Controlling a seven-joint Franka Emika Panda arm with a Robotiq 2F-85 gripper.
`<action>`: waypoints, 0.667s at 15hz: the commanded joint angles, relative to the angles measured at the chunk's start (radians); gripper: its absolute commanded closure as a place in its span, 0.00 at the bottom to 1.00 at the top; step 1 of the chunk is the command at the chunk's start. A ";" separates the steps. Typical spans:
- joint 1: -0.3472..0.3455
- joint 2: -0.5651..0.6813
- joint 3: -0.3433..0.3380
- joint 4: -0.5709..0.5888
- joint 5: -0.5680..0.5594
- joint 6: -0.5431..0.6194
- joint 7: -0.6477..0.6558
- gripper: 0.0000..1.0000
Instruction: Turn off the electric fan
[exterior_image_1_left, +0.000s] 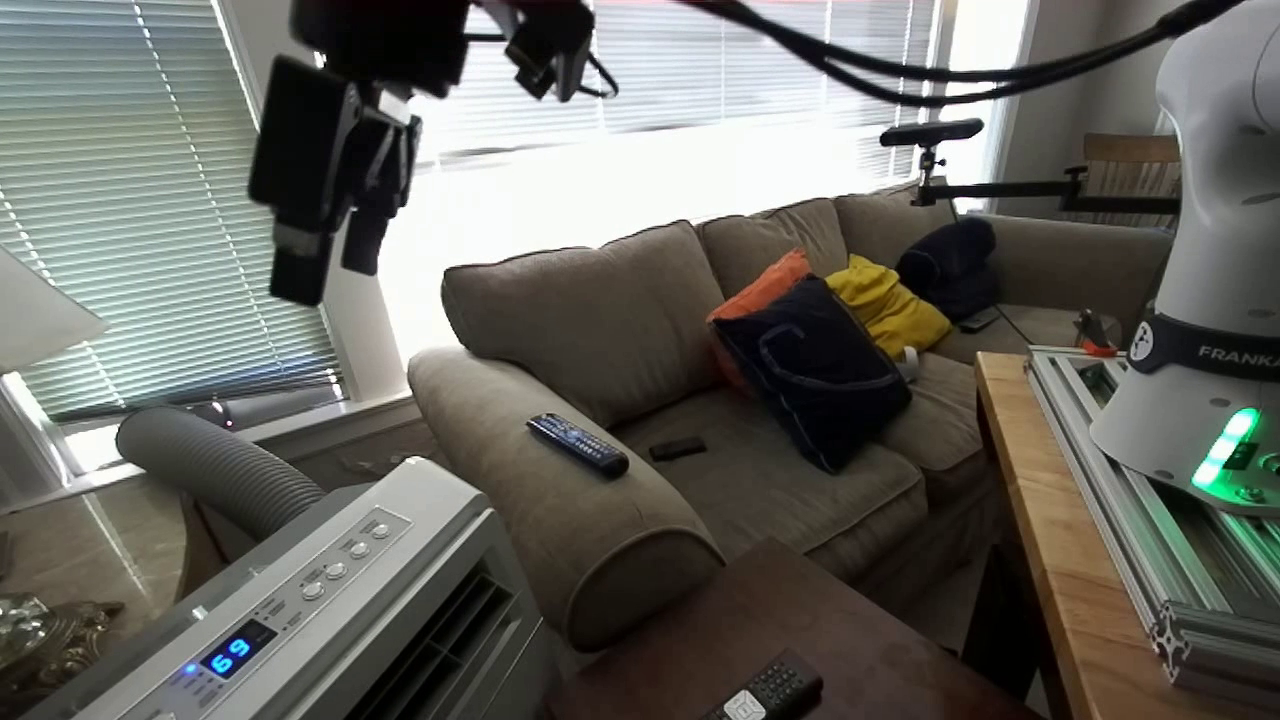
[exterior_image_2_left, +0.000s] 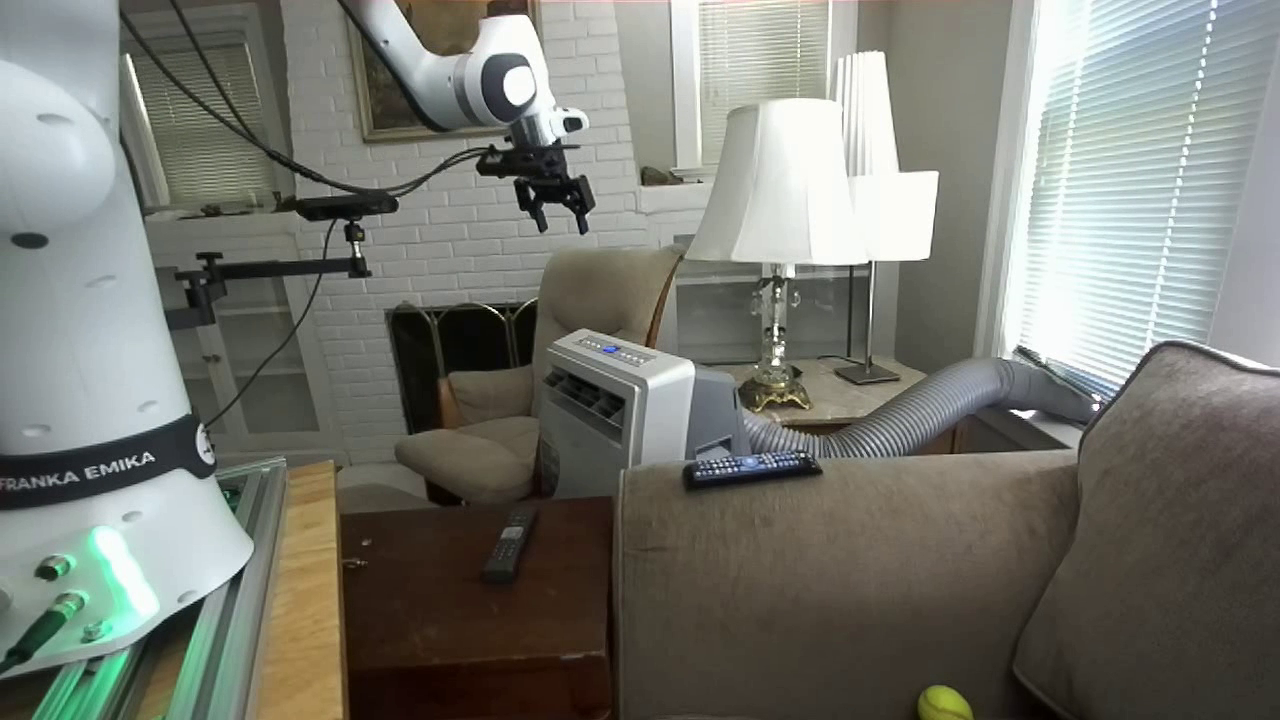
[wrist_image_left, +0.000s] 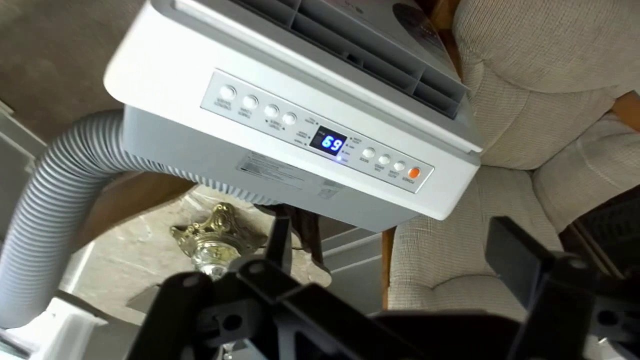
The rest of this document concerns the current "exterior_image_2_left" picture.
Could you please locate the wide black remote control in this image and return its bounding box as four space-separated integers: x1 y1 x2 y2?
682 451 824 492

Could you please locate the white portable air conditioner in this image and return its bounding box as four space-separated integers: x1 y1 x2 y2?
538 328 753 500

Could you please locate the white glass door cabinet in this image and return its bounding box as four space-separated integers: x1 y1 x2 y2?
148 213 349 468

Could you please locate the metal lamp with pleated shade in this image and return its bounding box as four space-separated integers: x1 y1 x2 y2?
829 50 941 387

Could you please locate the grey ribbed exhaust hose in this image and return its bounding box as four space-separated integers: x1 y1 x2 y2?
740 357 1103 460

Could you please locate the beige sofa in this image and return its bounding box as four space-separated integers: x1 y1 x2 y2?
614 339 1280 720

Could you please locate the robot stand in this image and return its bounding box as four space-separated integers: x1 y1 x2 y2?
0 456 347 720

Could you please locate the slim black remote control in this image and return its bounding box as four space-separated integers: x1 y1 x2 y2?
481 507 540 585

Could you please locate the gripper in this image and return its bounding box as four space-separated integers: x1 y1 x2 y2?
514 150 598 237

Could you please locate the crystal table lamp white shade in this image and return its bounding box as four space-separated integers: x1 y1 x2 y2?
684 97 870 414

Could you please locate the window with white blinds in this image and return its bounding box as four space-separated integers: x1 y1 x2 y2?
119 8 293 218
985 0 1280 393
669 0 837 183

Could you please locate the marble top end table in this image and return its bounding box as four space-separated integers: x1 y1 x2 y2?
714 357 963 457

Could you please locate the black cable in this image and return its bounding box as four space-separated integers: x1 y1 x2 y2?
204 219 339 432

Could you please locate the yellow tennis ball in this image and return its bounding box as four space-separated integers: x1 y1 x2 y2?
916 684 976 720

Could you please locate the framed painting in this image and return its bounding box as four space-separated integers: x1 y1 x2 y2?
344 0 542 144

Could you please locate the dark wooden side table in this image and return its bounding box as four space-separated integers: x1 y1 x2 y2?
339 496 617 720

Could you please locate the beige sofa cushion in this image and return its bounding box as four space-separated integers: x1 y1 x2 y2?
1011 339 1280 720

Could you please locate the camera on mount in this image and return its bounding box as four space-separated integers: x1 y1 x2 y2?
174 192 400 329

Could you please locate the black fireplace screen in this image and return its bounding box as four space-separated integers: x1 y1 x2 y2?
386 299 542 435

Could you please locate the beige armchair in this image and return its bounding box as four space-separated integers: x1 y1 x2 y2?
394 246 687 507

